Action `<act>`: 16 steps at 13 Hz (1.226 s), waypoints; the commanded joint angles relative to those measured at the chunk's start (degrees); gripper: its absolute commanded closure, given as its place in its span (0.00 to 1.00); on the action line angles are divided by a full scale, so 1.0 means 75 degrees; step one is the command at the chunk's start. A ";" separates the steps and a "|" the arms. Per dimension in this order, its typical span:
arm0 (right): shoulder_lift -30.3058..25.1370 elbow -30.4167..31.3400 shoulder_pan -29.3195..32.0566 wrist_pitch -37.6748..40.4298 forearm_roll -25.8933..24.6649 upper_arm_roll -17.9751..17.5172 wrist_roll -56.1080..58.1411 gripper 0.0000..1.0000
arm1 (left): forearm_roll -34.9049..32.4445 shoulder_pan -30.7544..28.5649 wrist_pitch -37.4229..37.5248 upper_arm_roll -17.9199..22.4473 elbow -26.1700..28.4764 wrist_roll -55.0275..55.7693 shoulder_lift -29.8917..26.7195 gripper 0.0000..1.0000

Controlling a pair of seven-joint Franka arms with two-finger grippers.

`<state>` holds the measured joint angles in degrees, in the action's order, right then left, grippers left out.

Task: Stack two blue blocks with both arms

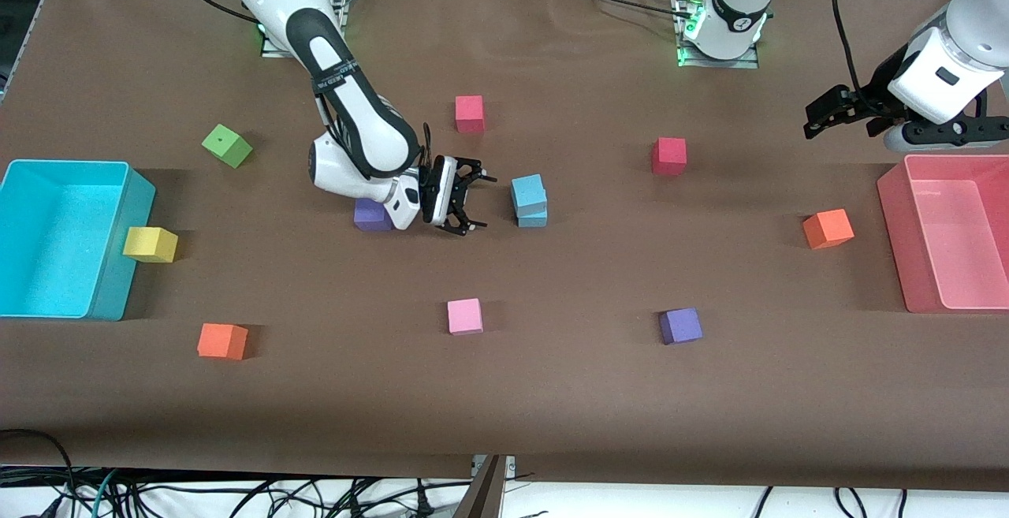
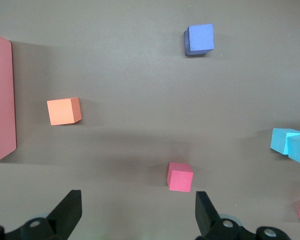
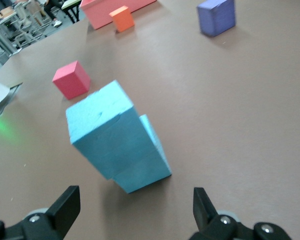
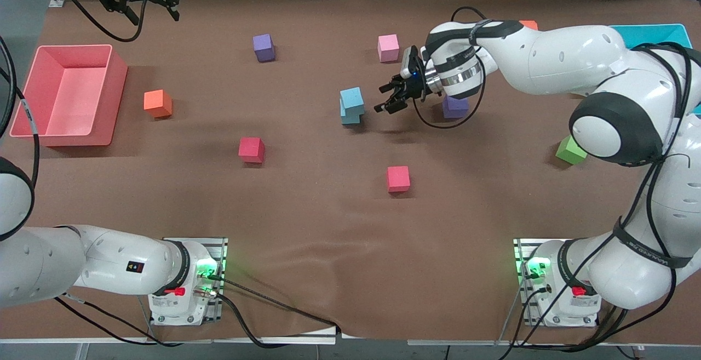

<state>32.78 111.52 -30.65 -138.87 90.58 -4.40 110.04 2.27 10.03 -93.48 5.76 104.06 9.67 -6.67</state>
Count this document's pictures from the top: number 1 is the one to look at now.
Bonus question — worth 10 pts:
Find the red foam block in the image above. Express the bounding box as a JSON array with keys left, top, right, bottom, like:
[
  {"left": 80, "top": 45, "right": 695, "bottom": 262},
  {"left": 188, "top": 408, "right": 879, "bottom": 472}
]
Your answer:
[
  {"left": 455, "top": 95, "right": 486, "bottom": 135},
  {"left": 651, "top": 137, "right": 687, "bottom": 177}
]

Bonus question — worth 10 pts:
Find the purple foam block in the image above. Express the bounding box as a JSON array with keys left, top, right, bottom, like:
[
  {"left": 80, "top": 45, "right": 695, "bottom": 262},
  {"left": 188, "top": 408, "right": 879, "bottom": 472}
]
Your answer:
[
  {"left": 353, "top": 198, "right": 395, "bottom": 233},
  {"left": 659, "top": 307, "right": 704, "bottom": 345}
]

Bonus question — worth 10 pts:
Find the pink foam block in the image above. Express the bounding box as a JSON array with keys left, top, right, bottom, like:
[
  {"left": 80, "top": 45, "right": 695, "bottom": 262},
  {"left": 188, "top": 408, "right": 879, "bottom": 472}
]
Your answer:
[{"left": 447, "top": 298, "right": 484, "bottom": 337}]

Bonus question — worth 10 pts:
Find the orange foam block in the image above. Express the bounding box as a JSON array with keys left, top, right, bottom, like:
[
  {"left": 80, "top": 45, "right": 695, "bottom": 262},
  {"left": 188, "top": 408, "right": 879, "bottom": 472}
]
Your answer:
[
  {"left": 802, "top": 209, "right": 855, "bottom": 251},
  {"left": 197, "top": 322, "right": 249, "bottom": 361}
]

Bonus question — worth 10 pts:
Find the pink plastic bin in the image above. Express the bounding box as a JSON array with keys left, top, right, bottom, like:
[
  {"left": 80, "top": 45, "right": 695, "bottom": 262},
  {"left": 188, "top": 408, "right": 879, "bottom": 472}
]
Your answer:
[{"left": 877, "top": 154, "right": 1009, "bottom": 314}]

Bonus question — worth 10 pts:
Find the green foam block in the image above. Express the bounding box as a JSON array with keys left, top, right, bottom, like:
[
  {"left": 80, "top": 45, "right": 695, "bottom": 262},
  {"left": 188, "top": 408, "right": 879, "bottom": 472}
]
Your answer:
[{"left": 202, "top": 124, "right": 254, "bottom": 170}]

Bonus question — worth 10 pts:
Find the dark metal pole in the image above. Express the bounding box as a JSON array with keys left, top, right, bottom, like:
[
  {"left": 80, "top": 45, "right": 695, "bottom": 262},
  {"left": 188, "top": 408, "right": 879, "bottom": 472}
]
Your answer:
[{"left": 453, "top": 457, "right": 507, "bottom": 518}]

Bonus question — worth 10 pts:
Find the yellow foam block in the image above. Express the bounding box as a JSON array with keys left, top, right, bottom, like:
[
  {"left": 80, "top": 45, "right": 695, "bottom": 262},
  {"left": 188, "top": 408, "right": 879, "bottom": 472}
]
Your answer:
[{"left": 122, "top": 226, "right": 179, "bottom": 264}]

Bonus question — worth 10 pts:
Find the cyan plastic bin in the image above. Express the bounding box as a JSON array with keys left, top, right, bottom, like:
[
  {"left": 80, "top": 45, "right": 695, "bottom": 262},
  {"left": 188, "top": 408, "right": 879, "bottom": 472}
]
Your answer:
[{"left": 0, "top": 159, "right": 156, "bottom": 322}]

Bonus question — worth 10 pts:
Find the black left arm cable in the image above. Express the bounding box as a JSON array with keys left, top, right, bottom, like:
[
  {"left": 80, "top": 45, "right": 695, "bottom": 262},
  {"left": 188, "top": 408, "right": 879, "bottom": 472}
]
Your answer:
[{"left": 831, "top": 0, "right": 869, "bottom": 95}]

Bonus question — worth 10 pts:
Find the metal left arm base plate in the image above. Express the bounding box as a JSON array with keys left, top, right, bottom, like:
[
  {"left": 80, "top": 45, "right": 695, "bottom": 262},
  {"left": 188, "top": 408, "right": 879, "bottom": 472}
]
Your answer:
[{"left": 676, "top": 0, "right": 761, "bottom": 69}]

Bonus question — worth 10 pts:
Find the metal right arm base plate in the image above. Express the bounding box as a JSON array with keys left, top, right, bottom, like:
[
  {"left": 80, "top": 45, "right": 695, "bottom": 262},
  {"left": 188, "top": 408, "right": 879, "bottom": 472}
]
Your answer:
[{"left": 260, "top": 0, "right": 352, "bottom": 58}]

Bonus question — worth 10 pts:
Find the teal cable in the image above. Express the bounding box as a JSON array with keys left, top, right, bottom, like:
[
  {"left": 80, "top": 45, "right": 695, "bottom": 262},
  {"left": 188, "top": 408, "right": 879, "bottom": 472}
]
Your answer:
[{"left": 89, "top": 468, "right": 121, "bottom": 518}]

